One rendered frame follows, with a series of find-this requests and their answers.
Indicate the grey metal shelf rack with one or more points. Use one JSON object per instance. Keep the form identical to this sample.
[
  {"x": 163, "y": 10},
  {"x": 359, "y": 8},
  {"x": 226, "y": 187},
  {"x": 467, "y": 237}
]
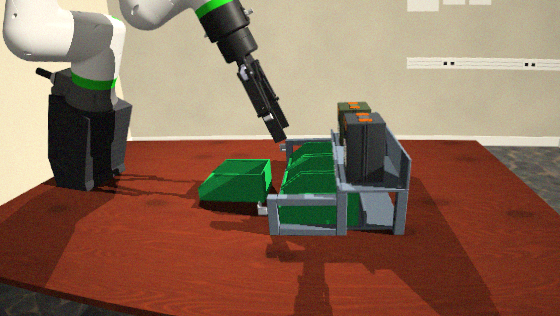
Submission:
[{"x": 377, "y": 209}]

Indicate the green bin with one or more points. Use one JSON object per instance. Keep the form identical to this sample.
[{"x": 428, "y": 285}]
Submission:
[
  {"x": 311, "y": 149},
  {"x": 316, "y": 183},
  {"x": 238, "y": 180},
  {"x": 309, "y": 164}
]

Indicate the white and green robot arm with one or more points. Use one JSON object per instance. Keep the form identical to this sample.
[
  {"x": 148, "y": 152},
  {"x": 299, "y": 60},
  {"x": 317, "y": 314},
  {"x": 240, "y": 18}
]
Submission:
[{"x": 41, "y": 31}]

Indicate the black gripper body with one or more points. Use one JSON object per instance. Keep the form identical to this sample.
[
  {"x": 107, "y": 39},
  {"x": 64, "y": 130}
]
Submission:
[{"x": 236, "y": 46}]

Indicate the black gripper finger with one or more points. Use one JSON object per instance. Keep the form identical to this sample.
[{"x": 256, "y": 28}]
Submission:
[
  {"x": 259, "y": 100},
  {"x": 271, "y": 96}
]

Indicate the olive green tool case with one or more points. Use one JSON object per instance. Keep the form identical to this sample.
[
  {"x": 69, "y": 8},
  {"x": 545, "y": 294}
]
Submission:
[{"x": 350, "y": 107}]

